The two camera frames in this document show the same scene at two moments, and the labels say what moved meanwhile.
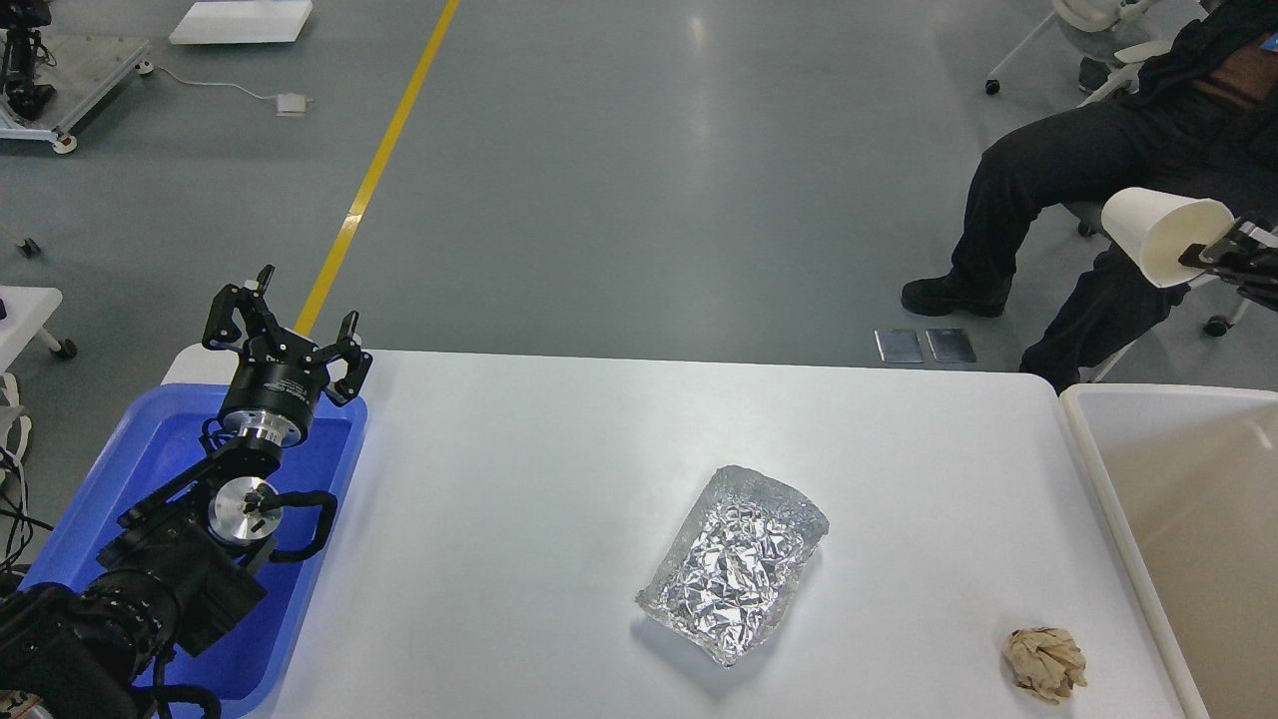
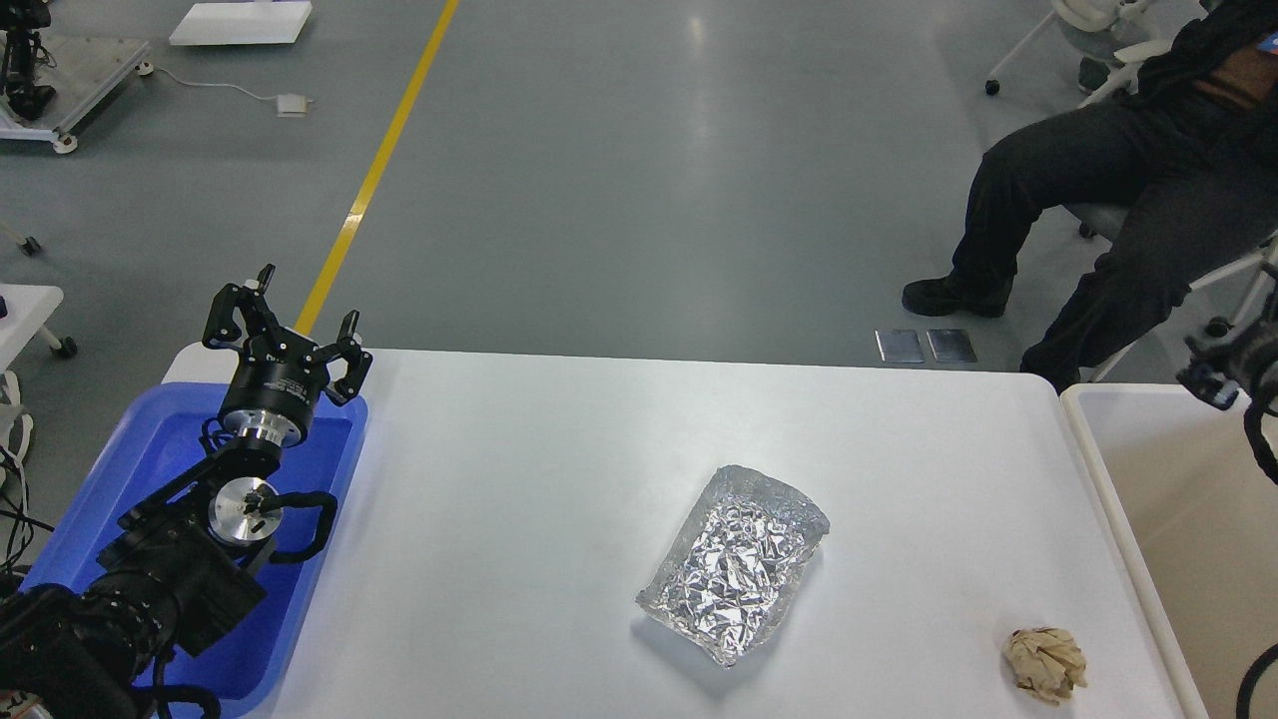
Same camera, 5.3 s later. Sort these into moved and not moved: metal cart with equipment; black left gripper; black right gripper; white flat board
Moved: black right gripper
Not moved: black left gripper; metal cart with equipment; white flat board
